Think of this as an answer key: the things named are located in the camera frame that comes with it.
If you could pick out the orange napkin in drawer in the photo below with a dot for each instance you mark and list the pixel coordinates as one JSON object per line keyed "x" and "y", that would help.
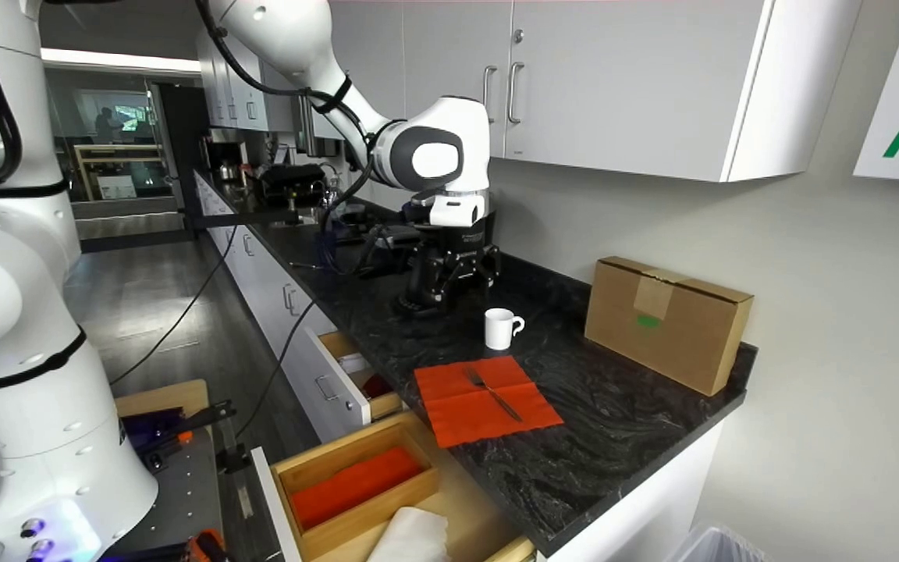
{"x": 355, "y": 486}

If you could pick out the white upper wall cabinets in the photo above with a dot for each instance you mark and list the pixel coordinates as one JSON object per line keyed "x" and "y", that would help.
{"x": 680, "y": 88}

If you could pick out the white ceramic mug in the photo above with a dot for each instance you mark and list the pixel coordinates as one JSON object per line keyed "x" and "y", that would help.
{"x": 500, "y": 330}

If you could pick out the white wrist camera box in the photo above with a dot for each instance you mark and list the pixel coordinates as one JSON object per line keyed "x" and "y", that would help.
{"x": 458, "y": 211}

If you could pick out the white paper napkins in drawer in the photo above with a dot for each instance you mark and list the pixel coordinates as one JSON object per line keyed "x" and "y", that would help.
{"x": 412, "y": 534}

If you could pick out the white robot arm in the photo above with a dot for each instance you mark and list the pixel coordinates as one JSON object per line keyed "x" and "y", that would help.
{"x": 69, "y": 478}

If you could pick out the orange paper napkin on counter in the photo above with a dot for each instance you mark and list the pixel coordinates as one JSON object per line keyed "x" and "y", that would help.
{"x": 460, "y": 413}

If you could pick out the clear plastic trash bin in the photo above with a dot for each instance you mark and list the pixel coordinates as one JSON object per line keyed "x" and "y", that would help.
{"x": 716, "y": 545}

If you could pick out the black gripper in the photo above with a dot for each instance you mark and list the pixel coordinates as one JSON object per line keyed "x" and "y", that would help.
{"x": 454, "y": 258}

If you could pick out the brown cardboard box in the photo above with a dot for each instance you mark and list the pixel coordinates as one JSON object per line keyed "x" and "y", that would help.
{"x": 674, "y": 326}

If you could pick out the open wooden drawer right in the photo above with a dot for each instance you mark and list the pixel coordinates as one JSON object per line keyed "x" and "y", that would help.
{"x": 474, "y": 525}

